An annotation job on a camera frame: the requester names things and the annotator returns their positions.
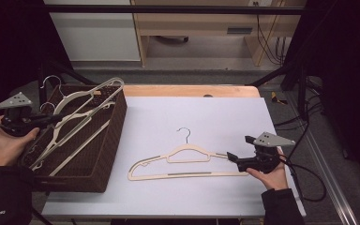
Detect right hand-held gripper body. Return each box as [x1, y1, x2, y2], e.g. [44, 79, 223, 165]
[236, 131, 296, 174]

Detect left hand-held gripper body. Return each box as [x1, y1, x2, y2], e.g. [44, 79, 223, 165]
[0, 91, 59, 138]

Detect beige plastic clothes hanger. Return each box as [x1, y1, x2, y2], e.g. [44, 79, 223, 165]
[29, 74, 126, 172]
[127, 127, 250, 182]
[31, 101, 117, 178]

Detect brown woven basket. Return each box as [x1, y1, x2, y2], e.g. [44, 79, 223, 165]
[18, 83, 128, 193]

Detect person's right hand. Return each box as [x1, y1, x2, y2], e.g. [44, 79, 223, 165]
[247, 148, 290, 191]

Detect person's left hand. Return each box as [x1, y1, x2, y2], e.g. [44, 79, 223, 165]
[0, 115, 40, 168]

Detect white table cover sheet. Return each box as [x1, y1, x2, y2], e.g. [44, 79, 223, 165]
[41, 96, 308, 218]

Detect yellow and black tool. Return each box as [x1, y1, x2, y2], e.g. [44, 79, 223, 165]
[270, 91, 289, 106]

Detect dark curtain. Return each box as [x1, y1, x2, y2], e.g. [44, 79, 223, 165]
[0, 0, 73, 151]
[283, 0, 360, 188]

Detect white cabinet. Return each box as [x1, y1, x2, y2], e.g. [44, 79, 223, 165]
[43, 0, 142, 62]

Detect light wooden desk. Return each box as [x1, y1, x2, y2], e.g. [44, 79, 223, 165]
[130, 0, 308, 68]

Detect black floor cables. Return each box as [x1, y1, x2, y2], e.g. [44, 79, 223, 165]
[274, 78, 323, 158]

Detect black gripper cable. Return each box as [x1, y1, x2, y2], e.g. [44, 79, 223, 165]
[282, 154, 328, 203]

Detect aluminium rail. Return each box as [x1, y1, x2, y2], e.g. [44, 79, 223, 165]
[285, 93, 360, 225]

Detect black hanging cables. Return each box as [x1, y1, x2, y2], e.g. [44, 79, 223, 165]
[253, 1, 288, 67]

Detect black horizontal frame bar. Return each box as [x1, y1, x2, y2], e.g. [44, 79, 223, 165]
[43, 4, 306, 15]

